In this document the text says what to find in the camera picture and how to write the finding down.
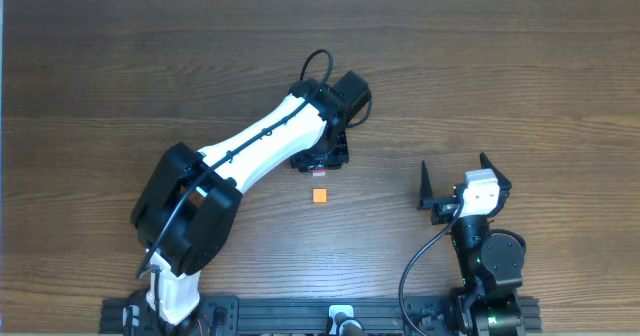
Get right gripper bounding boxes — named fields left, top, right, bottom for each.
left=417, top=151, right=513, bottom=226

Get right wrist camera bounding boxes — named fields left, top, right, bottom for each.
left=458, top=168, right=501, bottom=218

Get mounting rail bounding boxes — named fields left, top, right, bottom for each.
left=99, top=295, right=544, bottom=336

